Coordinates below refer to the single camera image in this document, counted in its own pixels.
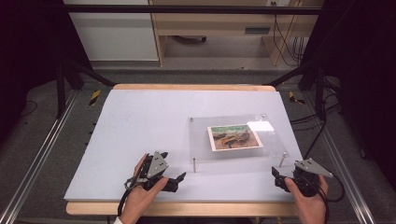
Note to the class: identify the person's left hand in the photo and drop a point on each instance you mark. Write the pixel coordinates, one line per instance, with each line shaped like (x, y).
(138, 199)

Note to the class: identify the black horizontal frame bar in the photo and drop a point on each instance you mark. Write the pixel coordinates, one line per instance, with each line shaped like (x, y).
(186, 9)

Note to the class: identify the aluminium floor rail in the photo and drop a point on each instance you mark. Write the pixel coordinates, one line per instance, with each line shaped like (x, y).
(40, 155)
(342, 161)

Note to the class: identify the white cabinet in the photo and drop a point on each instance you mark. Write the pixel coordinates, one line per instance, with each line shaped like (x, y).
(115, 37)

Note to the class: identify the painting print card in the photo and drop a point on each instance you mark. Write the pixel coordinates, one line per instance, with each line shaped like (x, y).
(235, 138)

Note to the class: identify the wooden table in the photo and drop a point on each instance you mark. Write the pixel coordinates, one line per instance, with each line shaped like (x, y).
(186, 86)

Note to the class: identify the black metal stand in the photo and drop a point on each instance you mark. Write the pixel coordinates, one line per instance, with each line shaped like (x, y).
(60, 93)
(319, 93)

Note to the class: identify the white table cover board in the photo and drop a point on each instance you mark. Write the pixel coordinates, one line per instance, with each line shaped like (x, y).
(140, 124)

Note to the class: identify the black curtain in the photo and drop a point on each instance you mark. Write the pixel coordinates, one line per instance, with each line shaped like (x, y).
(364, 77)
(28, 62)

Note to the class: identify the person's right hand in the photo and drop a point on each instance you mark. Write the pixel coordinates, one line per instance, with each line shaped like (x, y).
(311, 207)

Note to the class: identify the clear acrylic photo frame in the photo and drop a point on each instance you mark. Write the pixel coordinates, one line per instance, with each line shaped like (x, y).
(199, 140)

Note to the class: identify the light wooden desk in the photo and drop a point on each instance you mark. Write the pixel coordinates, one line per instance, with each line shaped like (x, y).
(218, 21)

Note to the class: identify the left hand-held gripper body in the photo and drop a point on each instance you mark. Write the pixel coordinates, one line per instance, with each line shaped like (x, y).
(157, 165)

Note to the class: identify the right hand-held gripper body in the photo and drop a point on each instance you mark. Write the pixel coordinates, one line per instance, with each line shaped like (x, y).
(309, 169)

